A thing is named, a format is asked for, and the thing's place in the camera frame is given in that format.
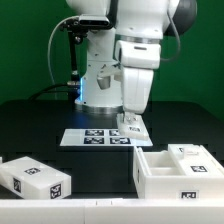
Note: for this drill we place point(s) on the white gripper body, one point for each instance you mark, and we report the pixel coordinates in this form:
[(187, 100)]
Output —
[(138, 62)]

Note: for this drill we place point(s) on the white door panel with knob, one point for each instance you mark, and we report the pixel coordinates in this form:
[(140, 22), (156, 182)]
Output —
[(195, 161)]

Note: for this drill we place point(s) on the white cabinet box part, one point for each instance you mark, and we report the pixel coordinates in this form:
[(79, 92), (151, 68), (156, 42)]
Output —
[(31, 179)]

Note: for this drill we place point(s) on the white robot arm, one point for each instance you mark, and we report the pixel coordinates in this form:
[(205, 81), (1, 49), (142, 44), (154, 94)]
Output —
[(139, 21)]

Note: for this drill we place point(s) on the white marker base sheet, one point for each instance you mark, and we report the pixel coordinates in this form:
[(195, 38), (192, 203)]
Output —
[(99, 137)]

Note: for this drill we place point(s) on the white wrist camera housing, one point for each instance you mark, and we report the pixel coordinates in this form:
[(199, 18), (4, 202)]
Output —
[(104, 77)]

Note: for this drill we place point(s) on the black camera on stand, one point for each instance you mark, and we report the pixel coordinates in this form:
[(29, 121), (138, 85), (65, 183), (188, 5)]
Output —
[(77, 28)]

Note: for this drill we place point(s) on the white front rail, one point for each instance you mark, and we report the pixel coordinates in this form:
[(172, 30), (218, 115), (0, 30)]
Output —
[(111, 211)]

